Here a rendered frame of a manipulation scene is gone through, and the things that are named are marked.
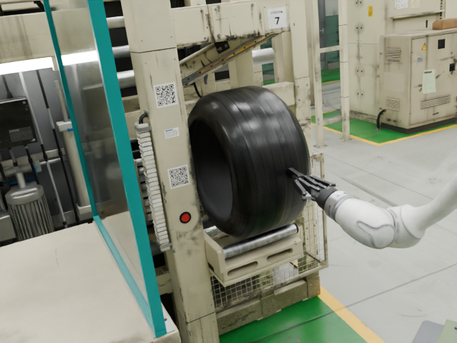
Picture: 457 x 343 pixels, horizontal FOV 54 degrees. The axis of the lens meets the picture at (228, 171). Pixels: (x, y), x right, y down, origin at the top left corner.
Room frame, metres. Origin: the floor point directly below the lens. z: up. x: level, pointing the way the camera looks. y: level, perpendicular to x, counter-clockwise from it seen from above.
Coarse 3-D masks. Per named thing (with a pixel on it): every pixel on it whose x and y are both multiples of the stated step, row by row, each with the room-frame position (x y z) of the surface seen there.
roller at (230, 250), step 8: (296, 224) 1.61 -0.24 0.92; (272, 232) 1.56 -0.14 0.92; (280, 232) 1.57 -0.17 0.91; (288, 232) 1.58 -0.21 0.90; (296, 232) 1.59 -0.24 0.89; (248, 240) 1.52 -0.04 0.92; (256, 240) 1.52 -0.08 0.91; (264, 240) 1.53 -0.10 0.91; (272, 240) 1.54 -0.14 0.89; (224, 248) 1.48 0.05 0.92; (232, 248) 1.48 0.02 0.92; (240, 248) 1.49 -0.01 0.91; (248, 248) 1.50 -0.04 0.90; (224, 256) 1.46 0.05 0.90; (232, 256) 1.48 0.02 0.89
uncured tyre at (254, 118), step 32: (224, 96) 1.60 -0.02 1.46; (256, 96) 1.60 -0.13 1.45; (192, 128) 1.76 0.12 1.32; (224, 128) 1.48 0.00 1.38; (256, 128) 1.47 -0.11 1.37; (288, 128) 1.50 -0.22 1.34; (224, 160) 1.94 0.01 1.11; (256, 160) 1.41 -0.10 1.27; (288, 160) 1.45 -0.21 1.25; (224, 192) 1.86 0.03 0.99; (256, 192) 1.39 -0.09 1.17; (288, 192) 1.44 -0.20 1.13; (224, 224) 1.54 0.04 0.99; (256, 224) 1.43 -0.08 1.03
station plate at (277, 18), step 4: (272, 8) 1.97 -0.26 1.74; (276, 8) 1.98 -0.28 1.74; (280, 8) 1.98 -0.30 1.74; (284, 8) 1.99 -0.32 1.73; (268, 12) 1.96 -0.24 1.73; (272, 12) 1.97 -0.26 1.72; (276, 12) 1.98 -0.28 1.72; (280, 12) 1.98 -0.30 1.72; (284, 12) 1.99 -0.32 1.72; (268, 16) 1.96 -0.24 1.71; (272, 16) 1.97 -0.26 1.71; (276, 16) 1.97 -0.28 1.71; (280, 16) 1.98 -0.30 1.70; (284, 16) 1.99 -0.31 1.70; (268, 20) 1.96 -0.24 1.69; (272, 20) 1.97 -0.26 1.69; (276, 20) 1.97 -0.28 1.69; (280, 20) 1.98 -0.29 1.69; (284, 20) 1.99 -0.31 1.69; (272, 24) 1.97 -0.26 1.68; (276, 24) 1.97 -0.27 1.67; (280, 24) 1.98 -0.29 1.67; (284, 24) 1.99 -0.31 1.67; (272, 28) 1.96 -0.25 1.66
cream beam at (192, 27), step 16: (256, 0) 1.94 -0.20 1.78; (272, 0) 1.97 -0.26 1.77; (176, 16) 1.80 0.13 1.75; (192, 16) 1.82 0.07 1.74; (208, 16) 1.85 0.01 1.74; (224, 16) 1.88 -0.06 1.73; (240, 16) 1.91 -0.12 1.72; (256, 16) 1.94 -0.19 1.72; (288, 16) 2.00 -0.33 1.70; (176, 32) 1.79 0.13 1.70; (192, 32) 1.82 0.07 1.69; (208, 32) 1.85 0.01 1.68; (224, 32) 1.88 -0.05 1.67; (240, 32) 1.90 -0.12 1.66; (256, 32) 1.93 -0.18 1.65; (272, 32) 1.97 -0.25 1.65
